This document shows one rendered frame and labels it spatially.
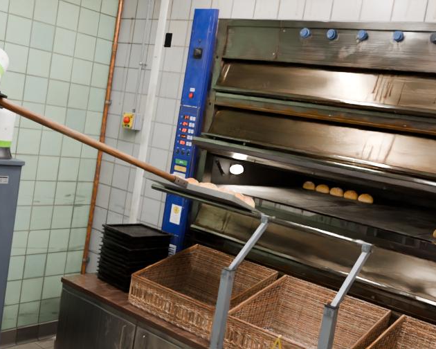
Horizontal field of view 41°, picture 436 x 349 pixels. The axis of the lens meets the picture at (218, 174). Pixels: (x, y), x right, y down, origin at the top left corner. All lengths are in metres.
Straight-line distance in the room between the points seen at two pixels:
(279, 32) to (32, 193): 1.73
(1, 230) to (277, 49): 1.65
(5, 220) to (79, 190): 0.93
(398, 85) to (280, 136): 0.64
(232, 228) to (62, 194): 1.20
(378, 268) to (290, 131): 0.79
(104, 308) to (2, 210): 0.70
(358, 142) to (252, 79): 0.70
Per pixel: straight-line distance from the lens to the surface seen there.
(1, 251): 3.05
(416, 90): 2.68
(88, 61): 3.76
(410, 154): 2.66
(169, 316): 2.80
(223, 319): 2.46
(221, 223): 3.16
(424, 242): 2.64
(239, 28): 3.24
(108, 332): 3.05
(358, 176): 2.58
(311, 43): 2.97
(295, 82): 2.95
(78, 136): 2.17
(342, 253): 2.80
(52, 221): 3.77
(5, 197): 2.99
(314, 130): 2.88
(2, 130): 2.95
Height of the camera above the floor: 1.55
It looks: 5 degrees down
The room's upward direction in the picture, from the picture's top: 9 degrees clockwise
